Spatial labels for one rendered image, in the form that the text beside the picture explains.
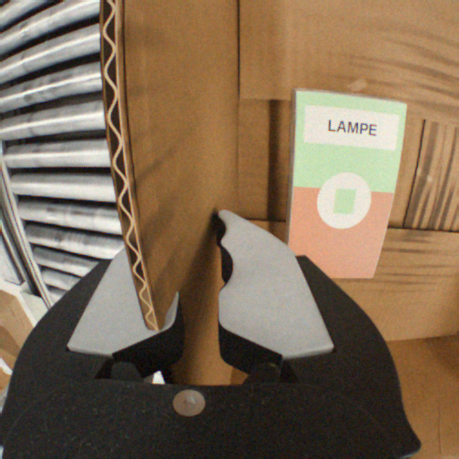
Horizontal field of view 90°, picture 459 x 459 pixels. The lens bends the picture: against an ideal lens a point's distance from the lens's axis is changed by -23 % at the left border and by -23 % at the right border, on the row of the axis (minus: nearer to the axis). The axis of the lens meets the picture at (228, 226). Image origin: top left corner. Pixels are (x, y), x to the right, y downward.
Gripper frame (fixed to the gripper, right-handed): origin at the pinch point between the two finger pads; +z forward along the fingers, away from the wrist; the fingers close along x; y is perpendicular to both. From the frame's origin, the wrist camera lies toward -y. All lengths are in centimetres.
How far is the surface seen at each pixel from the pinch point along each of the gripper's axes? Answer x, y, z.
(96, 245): -24.1, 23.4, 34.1
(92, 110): -19.3, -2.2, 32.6
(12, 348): -86, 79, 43
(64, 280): -39, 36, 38
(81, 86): -21.1, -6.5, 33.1
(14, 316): -69, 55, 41
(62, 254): -37, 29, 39
